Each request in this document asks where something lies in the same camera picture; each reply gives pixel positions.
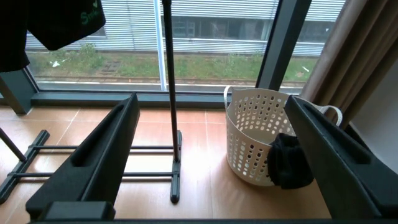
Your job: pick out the black clothes rack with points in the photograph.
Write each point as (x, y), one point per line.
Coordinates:
(169, 77)

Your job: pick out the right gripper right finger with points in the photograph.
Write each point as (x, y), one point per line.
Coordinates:
(342, 186)

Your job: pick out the heap of clothes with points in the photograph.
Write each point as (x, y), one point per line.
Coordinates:
(289, 161)

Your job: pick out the white laundry basket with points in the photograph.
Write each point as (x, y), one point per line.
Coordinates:
(252, 130)

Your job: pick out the window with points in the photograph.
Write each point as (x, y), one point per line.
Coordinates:
(217, 62)

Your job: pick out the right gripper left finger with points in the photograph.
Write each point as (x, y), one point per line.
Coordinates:
(62, 193)

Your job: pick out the beige curtain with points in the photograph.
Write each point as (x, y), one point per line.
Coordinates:
(357, 56)

